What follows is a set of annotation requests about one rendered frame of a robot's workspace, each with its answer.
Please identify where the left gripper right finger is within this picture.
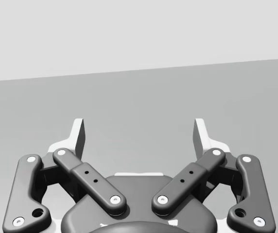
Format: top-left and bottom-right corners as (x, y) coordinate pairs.
(151, 118), (277, 233)

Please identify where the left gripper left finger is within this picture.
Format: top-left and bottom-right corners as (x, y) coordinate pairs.
(2, 118), (128, 233)

